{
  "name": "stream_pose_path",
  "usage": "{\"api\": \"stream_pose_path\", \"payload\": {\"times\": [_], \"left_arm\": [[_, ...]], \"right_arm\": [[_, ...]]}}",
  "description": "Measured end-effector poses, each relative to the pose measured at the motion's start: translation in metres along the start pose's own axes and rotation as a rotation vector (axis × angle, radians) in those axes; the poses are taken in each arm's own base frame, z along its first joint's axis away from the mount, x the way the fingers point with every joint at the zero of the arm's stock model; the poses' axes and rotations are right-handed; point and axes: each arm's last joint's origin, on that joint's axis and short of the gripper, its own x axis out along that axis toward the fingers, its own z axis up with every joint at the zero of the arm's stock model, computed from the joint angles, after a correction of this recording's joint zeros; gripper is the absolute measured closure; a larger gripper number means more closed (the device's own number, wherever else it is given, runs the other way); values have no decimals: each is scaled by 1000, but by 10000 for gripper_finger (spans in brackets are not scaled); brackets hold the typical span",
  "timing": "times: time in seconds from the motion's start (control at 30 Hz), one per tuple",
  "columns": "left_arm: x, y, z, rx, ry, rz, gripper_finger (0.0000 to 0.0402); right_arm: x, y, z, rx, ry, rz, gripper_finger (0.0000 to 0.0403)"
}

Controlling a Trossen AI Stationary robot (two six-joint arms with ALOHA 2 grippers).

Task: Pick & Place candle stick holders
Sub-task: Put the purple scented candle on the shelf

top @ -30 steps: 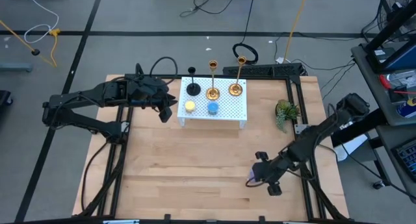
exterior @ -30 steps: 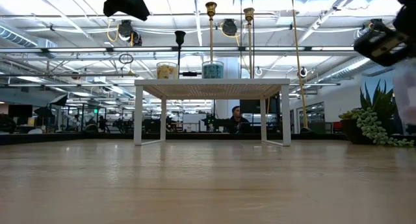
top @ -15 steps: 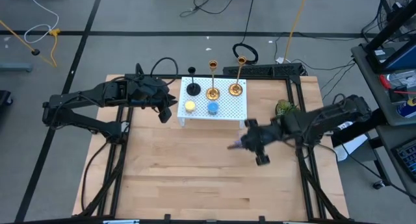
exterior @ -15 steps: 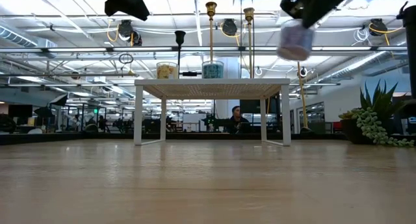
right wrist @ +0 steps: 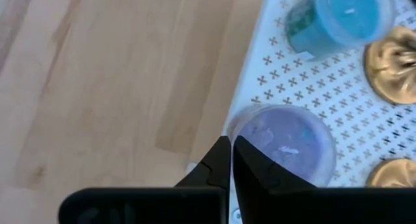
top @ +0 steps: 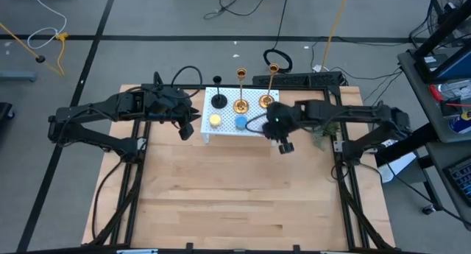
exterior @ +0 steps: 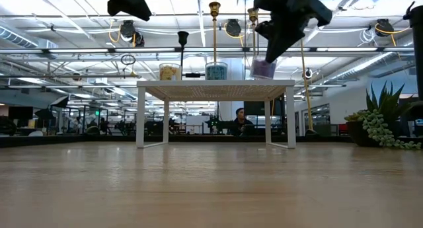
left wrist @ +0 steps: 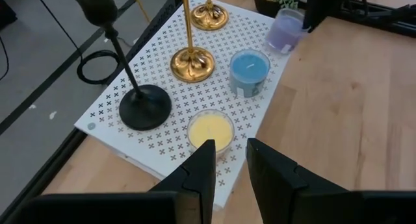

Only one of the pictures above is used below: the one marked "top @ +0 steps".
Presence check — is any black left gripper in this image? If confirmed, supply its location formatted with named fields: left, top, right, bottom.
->
left=145, top=88, right=202, bottom=124

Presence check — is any gold candlestick holder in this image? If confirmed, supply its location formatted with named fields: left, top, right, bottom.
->
left=233, top=67, right=250, bottom=114
left=258, top=63, right=280, bottom=110

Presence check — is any black candlestick holder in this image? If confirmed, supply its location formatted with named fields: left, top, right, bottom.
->
left=210, top=75, right=229, bottom=110

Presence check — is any white perforated shelf riser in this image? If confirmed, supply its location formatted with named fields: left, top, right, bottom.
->
left=199, top=86, right=280, bottom=145

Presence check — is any green artificial succulent plant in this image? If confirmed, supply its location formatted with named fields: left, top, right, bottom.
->
left=311, top=121, right=341, bottom=152

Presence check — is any white paper sheet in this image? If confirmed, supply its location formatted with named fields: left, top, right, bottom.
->
left=378, top=139, right=419, bottom=184

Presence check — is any gray equipment cart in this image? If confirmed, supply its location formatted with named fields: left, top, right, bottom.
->
left=397, top=43, right=471, bottom=233

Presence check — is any red tool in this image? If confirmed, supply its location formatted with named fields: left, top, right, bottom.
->
left=429, top=83, right=446, bottom=102

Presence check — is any blue and yellow can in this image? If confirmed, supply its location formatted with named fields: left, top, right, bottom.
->
left=447, top=110, right=471, bottom=135

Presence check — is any gray metal floor base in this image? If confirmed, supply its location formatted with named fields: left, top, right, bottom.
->
left=0, top=70, right=38, bottom=82

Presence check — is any black stand beam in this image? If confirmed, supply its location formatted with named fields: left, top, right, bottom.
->
left=411, top=0, right=471, bottom=58

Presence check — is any black caster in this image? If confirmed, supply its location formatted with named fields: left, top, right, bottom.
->
left=0, top=102, right=15, bottom=121

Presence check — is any blue box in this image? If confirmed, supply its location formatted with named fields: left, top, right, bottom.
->
left=414, top=43, right=471, bottom=84

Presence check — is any black keyboard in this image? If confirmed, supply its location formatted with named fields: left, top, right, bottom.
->
left=442, top=156, right=471, bottom=208

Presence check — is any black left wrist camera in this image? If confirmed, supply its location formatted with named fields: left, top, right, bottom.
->
left=178, top=121, right=195, bottom=141

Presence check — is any black aluminium table frame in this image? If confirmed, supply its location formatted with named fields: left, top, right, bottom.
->
left=86, top=82, right=398, bottom=253

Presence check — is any coiled black cable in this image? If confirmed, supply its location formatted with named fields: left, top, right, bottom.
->
left=262, top=48, right=294, bottom=74

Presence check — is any black floor cable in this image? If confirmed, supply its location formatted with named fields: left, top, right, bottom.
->
left=203, top=0, right=272, bottom=20
left=274, top=0, right=291, bottom=51

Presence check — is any yellow hanging power cord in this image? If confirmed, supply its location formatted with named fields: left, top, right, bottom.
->
left=321, top=0, right=352, bottom=73

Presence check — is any yellow extension cord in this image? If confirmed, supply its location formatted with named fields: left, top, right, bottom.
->
left=0, top=22, right=70, bottom=77

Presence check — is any white cable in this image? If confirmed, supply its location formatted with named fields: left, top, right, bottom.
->
left=26, top=0, right=68, bottom=51

